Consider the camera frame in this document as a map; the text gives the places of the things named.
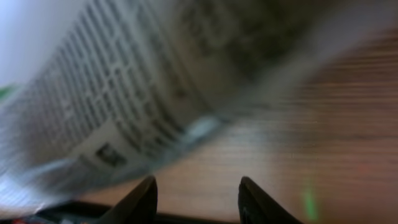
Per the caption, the white tube gold cap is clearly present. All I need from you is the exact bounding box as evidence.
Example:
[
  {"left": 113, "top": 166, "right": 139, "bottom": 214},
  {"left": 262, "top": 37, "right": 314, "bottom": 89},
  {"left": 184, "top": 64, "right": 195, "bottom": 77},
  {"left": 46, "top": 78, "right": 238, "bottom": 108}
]
[{"left": 1, "top": 1, "right": 313, "bottom": 219}]

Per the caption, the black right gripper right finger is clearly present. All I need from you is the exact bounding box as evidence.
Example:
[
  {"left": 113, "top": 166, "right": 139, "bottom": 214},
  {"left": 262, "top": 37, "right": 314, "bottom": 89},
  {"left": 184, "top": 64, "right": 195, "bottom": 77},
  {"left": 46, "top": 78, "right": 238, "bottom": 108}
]
[{"left": 238, "top": 176, "right": 302, "bottom": 224}]

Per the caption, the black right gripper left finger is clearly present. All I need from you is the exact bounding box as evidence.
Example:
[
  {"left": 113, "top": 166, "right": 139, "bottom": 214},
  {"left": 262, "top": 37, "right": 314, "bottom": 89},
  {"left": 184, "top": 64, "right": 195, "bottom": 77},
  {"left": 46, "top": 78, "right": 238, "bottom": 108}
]
[{"left": 98, "top": 176, "right": 158, "bottom": 224}]

